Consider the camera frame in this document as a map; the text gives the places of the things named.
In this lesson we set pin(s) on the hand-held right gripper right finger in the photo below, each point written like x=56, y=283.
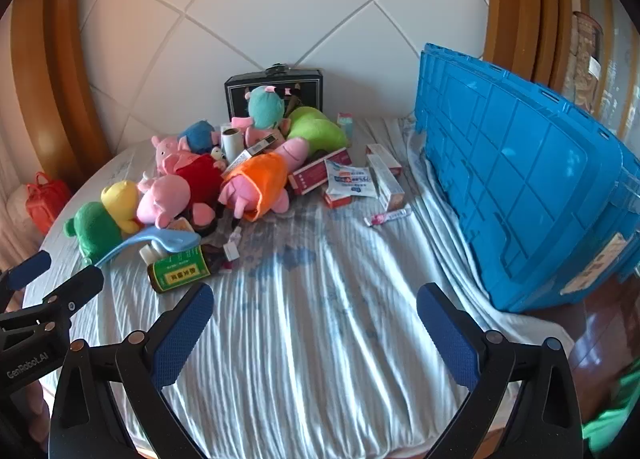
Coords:
x=447, y=339

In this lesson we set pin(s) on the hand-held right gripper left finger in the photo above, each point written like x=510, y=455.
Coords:
x=182, y=334

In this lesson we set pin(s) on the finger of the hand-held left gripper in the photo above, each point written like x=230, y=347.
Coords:
x=75, y=291
x=27, y=269

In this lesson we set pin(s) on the blue plastic shoehorn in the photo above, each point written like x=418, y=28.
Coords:
x=165, y=241

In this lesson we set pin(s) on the blue plastic crate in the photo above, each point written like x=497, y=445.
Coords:
x=525, y=179

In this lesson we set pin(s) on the brown bottle with green label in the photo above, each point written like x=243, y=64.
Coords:
x=180, y=271

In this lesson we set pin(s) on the green and yellow plush toy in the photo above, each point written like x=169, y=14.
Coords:
x=95, y=229

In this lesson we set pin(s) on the red bag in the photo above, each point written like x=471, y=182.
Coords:
x=45, y=204

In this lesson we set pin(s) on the small white bottle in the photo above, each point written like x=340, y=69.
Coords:
x=150, y=253

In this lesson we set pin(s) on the small dropper bottle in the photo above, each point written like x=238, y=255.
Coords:
x=230, y=251

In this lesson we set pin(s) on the white striped cloth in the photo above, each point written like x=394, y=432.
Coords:
x=310, y=319

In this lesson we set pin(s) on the pink tube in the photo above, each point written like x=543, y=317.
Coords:
x=387, y=216

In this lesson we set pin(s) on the long white orange box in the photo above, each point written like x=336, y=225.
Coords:
x=387, y=186

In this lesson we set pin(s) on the pig plush in orange dress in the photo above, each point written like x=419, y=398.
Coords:
x=255, y=181

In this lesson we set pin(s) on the small pink pig plush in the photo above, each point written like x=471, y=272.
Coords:
x=167, y=149

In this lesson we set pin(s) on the small red white box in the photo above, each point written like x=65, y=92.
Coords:
x=336, y=200

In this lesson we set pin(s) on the green plastic bin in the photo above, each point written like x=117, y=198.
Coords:
x=615, y=414

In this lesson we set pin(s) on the white red medicine box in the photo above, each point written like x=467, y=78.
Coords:
x=387, y=161

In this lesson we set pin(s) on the white and blue packet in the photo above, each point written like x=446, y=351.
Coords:
x=350, y=179

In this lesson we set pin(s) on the blue plush toy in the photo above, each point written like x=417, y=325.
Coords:
x=200, y=135

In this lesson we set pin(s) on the small black white box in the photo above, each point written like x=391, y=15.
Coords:
x=260, y=144

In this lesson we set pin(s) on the teal white box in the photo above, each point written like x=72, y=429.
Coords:
x=346, y=126

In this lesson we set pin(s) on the light green plush toy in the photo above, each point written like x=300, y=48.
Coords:
x=315, y=131

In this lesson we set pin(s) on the teal plush toy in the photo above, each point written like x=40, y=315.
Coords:
x=265, y=106

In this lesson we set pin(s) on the patterned rolled rug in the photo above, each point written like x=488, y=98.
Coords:
x=586, y=54

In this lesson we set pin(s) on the frosted glass door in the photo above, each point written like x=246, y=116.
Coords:
x=622, y=59

